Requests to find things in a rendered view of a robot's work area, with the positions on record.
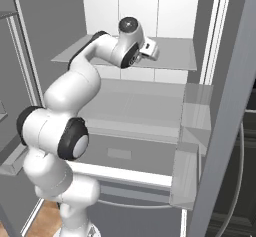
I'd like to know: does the wide grey fridge shelf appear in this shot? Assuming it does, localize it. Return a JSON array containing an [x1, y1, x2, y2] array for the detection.
[[78, 77, 186, 145]]

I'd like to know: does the grey fridge door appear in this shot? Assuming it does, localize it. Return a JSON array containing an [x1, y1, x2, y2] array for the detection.
[[0, 0, 45, 237], [186, 0, 256, 237]]

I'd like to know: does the grey freezer drawer front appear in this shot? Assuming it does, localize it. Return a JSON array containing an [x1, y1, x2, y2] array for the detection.
[[85, 180, 183, 237]]

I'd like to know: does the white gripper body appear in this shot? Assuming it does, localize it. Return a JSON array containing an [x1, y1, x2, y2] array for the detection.
[[139, 36, 161, 62]]

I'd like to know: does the grey freezer drawer handle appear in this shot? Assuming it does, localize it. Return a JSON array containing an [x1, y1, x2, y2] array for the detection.
[[96, 198, 174, 211]]

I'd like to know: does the grey glass fridge shelf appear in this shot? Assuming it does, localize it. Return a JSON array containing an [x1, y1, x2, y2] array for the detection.
[[50, 35, 198, 72]]

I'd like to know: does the grey curved door handle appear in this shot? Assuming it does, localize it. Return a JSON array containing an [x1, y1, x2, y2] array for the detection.
[[215, 120, 246, 237]]

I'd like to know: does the grey fridge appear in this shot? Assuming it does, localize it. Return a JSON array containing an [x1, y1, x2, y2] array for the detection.
[[0, 0, 234, 237]]

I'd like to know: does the grey fridge crisper drawer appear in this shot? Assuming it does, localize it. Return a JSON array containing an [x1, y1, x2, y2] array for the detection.
[[74, 133, 178, 177]]

